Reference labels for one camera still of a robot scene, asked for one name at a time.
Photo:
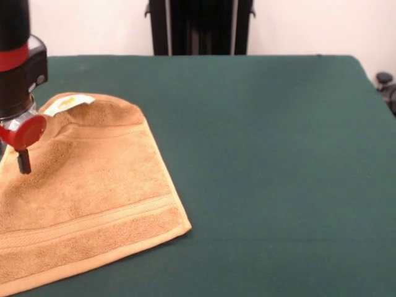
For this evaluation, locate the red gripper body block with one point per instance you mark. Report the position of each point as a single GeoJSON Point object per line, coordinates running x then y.
{"type": "Point", "coordinates": [28, 133]}

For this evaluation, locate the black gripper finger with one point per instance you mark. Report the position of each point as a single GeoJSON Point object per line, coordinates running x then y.
{"type": "Point", "coordinates": [24, 162]}

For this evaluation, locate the tan terry towel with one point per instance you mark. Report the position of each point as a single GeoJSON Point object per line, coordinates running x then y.
{"type": "Point", "coordinates": [86, 185]}

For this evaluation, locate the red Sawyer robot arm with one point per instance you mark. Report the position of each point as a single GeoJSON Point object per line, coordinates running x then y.
{"type": "Point", "coordinates": [15, 77]}

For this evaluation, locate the black stand column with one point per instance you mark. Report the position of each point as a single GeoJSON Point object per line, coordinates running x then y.
{"type": "Point", "coordinates": [201, 28]}

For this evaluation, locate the dark green table cloth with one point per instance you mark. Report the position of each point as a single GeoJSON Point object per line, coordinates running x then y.
{"type": "Point", "coordinates": [278, 154]}

